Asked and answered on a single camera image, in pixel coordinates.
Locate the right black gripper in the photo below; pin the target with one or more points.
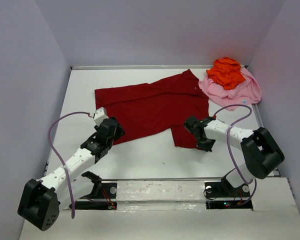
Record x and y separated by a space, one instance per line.
191 124

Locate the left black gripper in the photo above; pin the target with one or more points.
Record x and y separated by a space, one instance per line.
117 128

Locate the dark red t shirt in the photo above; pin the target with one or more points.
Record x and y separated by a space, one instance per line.
150 108

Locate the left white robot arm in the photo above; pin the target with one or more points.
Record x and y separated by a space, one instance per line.
42 200

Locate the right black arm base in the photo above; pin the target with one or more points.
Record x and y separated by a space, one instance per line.
221 197

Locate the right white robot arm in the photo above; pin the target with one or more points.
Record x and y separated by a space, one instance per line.
261 152

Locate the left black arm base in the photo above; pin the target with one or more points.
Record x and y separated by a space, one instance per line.
103 199

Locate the orange t shirt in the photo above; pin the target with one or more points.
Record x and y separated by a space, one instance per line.
226 72

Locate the pink t shirt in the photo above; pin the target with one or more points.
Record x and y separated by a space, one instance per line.
246 93

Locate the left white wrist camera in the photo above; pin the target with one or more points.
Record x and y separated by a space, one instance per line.
99 115

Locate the front metal rail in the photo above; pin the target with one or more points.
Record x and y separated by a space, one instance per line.
164 179

